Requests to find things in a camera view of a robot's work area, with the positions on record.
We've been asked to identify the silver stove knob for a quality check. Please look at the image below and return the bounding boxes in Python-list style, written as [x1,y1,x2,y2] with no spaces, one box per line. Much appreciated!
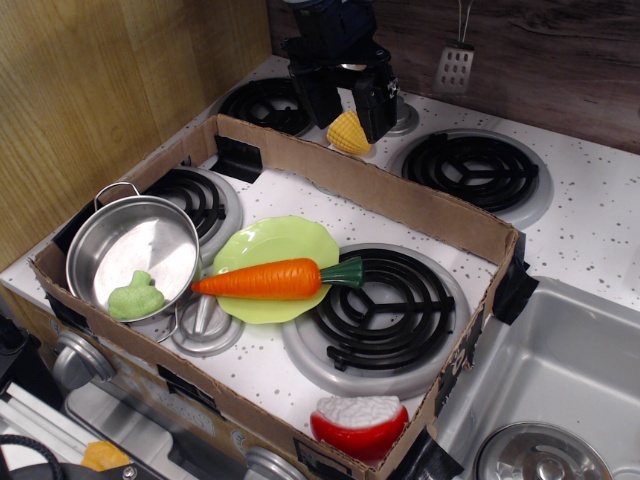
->
[386,95,419,137]
[171,296,244,358]

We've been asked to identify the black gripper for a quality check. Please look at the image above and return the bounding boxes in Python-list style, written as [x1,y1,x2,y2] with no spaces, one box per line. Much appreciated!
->
[282,1,398,144]

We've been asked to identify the silver oven knob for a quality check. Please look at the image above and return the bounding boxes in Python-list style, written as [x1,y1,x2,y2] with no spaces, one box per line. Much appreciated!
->
[243,446,307,480]
[52,330,116,390]

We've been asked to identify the green toy vegetable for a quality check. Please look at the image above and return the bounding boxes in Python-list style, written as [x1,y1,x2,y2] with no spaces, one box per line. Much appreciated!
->
[108,270,165,321]

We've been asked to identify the left silver oven knob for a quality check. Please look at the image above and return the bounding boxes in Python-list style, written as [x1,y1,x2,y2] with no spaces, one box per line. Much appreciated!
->
[52,330,116,390]

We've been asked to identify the orange toy carrot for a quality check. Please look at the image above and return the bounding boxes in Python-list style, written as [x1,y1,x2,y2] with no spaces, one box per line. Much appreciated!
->
[191,257,365,300]

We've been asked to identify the front left black burner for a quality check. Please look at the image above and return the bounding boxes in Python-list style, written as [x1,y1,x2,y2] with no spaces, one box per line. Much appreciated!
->
[144,167,243,268]

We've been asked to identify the orange toy piece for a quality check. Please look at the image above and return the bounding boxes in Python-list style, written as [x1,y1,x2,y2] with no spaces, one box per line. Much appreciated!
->
[80,441,131,472]

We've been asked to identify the silver metal sink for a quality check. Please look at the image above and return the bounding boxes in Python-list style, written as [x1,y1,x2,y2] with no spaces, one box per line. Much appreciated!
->
[436,277,639,479]

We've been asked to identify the silver metal pot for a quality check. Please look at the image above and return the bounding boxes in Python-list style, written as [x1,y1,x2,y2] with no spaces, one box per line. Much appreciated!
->
[65,181,202,341]

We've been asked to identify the brown cardboard fence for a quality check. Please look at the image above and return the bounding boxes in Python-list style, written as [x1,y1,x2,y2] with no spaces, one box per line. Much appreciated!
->
[31,116,536,479]

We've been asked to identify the lower silver oven knob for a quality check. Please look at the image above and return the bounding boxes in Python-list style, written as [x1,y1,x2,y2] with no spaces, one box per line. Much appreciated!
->
[243,446,307,480]

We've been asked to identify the black cable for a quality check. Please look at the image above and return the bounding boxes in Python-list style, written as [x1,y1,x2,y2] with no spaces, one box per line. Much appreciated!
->
[0,433,66,480]

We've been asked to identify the silver front stove knob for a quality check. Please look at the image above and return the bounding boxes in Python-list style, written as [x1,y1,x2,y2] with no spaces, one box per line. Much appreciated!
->
[171,296,244,358]

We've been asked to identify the silver pot lid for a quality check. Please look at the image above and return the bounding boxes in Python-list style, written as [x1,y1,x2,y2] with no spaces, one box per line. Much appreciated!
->
[473,422,613,479]

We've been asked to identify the light green plastic plate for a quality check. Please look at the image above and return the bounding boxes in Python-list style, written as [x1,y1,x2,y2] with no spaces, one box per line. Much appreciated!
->
[213,216,339,325]

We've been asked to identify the silver back stove knob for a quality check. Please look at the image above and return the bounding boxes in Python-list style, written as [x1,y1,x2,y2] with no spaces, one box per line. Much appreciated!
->
[386,95,419,137]

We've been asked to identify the hanging metal spatula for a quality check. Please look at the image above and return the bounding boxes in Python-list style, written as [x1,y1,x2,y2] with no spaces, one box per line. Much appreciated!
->
[433,0,475,95]

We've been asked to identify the red bowl of rice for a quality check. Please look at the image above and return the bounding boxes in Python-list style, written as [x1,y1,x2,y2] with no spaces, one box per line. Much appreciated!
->
[310,396,409,462]

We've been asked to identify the yellow toy corn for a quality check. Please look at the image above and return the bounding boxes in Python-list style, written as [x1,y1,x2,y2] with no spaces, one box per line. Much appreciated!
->
[326,110,371,155]

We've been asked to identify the front right black burner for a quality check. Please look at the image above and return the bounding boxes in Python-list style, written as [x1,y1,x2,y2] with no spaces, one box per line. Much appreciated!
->
[282,243,471,400]

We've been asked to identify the back right black burner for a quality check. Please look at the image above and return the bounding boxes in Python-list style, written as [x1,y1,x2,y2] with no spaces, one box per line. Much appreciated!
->
[388,128,554,230]

